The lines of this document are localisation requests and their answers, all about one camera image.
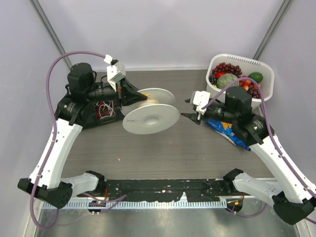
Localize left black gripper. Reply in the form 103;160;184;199
85;77;147;110

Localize white plastic spool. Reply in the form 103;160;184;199
121;88;180;135

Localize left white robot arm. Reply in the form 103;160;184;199
18;60;147;209

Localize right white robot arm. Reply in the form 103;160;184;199
183;86;316;225

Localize blue chips bag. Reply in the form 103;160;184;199
205;119;251;152

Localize green melon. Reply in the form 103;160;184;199
216;74;239;89

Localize red strawberry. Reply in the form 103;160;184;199
216;72;225;79

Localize dark red grape bunch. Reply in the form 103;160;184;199
211;62;242;77

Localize red yellow peach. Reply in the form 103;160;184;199
241;83;250;91

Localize dark purple grape bunch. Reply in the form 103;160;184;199
247;84;261;99

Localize white plastic basket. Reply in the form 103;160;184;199
205;53;275;101

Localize green lime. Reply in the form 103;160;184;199
248;72;264;83

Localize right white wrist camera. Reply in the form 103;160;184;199
190;91;210;115

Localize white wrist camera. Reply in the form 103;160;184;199
107;60;126;91
190;91;210;115

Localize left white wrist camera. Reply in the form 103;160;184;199
107;60;126;91

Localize red and white cables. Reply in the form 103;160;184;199
96;100;116;120

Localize black compartment cable box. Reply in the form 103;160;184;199
83;100;124;129

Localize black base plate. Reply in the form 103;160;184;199
88;179;241;202

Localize white slotted cable duct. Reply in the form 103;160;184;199
43;199;227;210

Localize left aluminium frame post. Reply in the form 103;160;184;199
29;0;66;55

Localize aluminium frame post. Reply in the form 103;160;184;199
29;0;66;55
252;0;294;60

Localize right aluminium frame post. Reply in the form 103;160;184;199
252;0;294;60

